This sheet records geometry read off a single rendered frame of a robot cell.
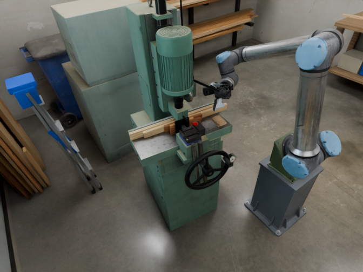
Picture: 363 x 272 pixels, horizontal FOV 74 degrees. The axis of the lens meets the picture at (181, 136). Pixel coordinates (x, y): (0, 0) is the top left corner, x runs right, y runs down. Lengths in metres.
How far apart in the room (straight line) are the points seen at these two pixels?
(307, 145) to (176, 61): 0.78
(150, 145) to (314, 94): 0.86
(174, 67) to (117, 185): 1.51
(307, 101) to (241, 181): 1.32
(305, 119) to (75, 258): 1.84
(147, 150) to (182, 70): 0.48
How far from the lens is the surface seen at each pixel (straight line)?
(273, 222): 2.15
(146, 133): 1.44
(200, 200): 1.93
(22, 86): 1.79
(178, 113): 1.40
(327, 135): 1.56
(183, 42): 1.18
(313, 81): 1.19
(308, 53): 1.15
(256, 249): 2.07
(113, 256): 2.10
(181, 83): 1.27
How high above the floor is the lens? 1.86
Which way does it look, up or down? 42 degrees down
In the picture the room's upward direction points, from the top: 4 degrees counter-clockwise
